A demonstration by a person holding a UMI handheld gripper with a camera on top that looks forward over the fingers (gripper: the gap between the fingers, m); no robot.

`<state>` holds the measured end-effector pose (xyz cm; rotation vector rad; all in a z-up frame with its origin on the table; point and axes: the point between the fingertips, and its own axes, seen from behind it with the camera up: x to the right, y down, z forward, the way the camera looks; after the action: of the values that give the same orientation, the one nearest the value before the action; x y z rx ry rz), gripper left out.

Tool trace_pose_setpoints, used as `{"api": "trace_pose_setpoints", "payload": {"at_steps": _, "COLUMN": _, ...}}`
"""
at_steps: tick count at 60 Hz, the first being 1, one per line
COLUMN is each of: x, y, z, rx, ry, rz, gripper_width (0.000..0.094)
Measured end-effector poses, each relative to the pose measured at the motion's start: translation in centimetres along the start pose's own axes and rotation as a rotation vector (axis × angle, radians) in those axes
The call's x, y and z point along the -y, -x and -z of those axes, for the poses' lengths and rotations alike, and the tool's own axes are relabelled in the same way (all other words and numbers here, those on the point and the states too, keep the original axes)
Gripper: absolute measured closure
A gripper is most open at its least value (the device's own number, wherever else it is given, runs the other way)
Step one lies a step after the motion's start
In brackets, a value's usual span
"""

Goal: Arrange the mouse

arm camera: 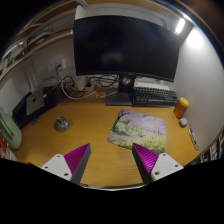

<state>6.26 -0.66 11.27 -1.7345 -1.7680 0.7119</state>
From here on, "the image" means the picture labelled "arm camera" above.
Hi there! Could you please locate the white lamp bar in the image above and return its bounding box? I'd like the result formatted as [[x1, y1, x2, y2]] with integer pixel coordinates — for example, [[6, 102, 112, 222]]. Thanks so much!
[[175, 18, 185, 34]]

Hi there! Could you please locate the orange pill bottle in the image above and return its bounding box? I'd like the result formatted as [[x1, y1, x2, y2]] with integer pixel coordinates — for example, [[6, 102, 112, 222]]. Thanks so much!
[[174, 97, 189, 119]]

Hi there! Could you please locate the black computer monitor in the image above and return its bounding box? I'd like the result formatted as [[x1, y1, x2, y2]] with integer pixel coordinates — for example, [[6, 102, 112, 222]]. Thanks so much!
[[73, 15, 179, 82]]

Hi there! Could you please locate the wooden wall shelf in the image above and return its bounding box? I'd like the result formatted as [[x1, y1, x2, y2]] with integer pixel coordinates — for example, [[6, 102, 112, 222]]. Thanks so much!
[[0, 0, 79, 82]]

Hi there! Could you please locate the cherry blossom mouse pad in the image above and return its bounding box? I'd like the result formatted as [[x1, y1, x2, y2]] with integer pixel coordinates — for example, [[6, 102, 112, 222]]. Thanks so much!
[[107, 109, 166, 154]]

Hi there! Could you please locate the white power strip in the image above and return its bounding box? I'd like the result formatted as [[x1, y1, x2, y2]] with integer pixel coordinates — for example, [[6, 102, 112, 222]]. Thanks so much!
[[67, 83, 94, 92]]

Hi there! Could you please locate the black keyboard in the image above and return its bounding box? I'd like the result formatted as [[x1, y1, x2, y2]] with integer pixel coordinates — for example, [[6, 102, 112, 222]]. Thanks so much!
[[133, 87, 178, 107]]

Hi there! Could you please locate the small grey earbud case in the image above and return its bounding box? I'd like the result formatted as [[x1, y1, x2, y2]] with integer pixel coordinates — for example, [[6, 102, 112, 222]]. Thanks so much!
[[179, 118, 188, 127]]

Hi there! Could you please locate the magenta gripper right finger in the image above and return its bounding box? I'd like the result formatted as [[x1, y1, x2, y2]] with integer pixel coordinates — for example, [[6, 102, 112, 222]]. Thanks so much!
[[132, 143, 182, 184]]

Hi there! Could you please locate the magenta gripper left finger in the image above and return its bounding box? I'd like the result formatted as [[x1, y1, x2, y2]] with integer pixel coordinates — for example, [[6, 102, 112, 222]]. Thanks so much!
[[42, 144, 91, 185]]

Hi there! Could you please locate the light green container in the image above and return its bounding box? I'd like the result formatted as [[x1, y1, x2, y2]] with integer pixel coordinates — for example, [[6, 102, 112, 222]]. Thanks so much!
[[0, 107, 22, 150]]

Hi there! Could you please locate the silver mini desktop computer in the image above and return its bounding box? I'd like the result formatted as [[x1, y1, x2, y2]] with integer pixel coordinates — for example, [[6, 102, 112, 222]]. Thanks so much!
[[26, 89, 44, 115]]

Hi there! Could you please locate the black monitor stand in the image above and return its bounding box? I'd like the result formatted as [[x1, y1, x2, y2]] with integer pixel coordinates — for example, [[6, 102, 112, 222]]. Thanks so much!
[[105, 74, 135, 106]]

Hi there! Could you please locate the white cable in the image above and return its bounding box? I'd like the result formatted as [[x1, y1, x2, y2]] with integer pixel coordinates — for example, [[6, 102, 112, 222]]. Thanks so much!
[[55, 64, 119, 100]]

